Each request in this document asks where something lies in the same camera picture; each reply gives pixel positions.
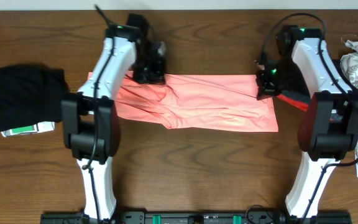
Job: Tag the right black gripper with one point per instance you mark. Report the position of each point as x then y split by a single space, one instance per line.
265 89

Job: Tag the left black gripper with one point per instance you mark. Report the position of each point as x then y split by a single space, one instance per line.
157 76

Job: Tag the coral pink t-shirt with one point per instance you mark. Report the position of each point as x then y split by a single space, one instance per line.
222 102

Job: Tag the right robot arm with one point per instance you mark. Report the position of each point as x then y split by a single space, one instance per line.
329 129

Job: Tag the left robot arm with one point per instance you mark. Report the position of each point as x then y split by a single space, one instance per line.
91 128

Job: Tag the black shorts red waistband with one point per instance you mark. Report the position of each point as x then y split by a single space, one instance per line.
302 101

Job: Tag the white green card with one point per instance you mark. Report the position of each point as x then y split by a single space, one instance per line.
41 127

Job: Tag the folded black garment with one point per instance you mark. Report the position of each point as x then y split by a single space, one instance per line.
30 94

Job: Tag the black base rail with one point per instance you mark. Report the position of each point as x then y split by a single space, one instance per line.
253 216

